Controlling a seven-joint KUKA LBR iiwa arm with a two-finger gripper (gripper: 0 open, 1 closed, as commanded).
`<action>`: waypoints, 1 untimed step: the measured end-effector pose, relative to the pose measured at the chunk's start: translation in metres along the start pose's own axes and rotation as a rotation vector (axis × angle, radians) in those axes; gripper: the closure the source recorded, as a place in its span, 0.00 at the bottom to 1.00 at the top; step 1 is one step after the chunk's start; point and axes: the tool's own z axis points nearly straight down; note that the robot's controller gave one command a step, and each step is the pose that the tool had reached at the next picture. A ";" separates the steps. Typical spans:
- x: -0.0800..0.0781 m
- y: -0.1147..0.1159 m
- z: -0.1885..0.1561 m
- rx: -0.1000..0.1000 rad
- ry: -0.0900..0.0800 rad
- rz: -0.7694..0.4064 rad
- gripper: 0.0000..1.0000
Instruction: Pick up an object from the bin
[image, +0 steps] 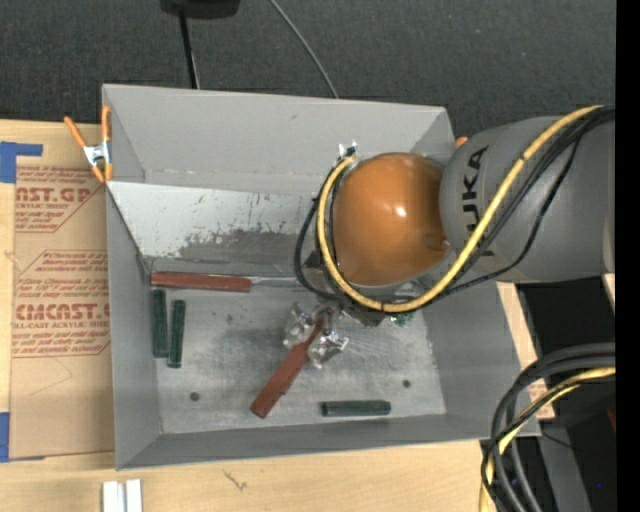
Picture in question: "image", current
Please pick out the dark green flat block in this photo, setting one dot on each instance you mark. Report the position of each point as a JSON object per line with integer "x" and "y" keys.
{"x": 160, "y": 322}
{"x": 176, "y": 334}
{"x": 356, "y": 408}

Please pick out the grey metal bin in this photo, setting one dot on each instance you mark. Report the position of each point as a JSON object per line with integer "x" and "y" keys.
{"x": 225, "y": 350}

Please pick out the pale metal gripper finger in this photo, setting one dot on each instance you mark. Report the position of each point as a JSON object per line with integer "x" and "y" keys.
{"x": 298, "y": 325}
{"x": 327, "y": 348}

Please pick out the red-brown block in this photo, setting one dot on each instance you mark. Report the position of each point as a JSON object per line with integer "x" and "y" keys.
{"x": 200, "y": 281}
{"x": 285, "y": 375}

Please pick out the brown cardboard board red print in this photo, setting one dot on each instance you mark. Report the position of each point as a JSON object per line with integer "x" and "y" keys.
{"x": 60, "y": 280}

